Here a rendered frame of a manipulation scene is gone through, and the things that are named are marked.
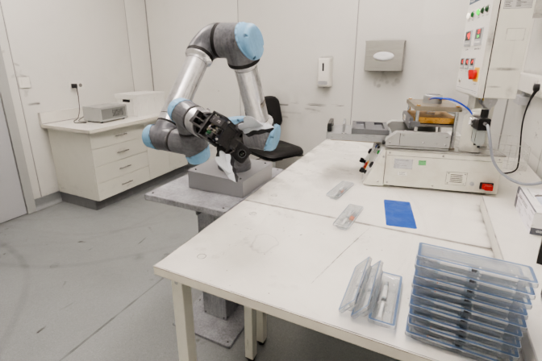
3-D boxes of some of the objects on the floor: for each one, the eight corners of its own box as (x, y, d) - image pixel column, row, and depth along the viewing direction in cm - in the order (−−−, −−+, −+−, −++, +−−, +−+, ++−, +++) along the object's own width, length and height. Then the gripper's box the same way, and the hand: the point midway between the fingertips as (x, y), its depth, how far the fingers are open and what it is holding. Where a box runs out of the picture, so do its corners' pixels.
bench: (498, 271, 213) (523, 158, 192) (635, 743, 66) (809, 487, 45) (322, 231, 261) (327, 138, 239) (175, 455, 114) (152, 265, 92)
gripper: (168, 146, 83) (212, 180, 70) (214, 83, 85) (265, 104, 72) (192, 161, 89) (235, 194, 76) (235, 101, 91) (284, 124, 78)
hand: (257, 156), depth 76 cm, fingers open, 14 cm apart
